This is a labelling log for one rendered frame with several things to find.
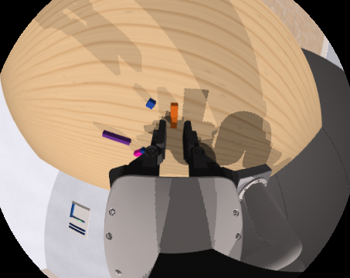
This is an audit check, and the small magenta block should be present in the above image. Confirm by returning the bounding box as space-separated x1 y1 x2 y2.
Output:
134 149 142 157

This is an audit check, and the dark purple rod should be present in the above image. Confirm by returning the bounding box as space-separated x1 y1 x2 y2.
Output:
102 130 131 145

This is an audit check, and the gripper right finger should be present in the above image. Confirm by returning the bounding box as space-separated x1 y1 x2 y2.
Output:
182 120 239 188

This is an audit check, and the orange rectangular bar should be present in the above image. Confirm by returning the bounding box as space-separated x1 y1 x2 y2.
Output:
171 103 178 128

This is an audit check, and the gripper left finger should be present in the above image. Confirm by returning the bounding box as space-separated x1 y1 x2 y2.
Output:
109 120 166 187

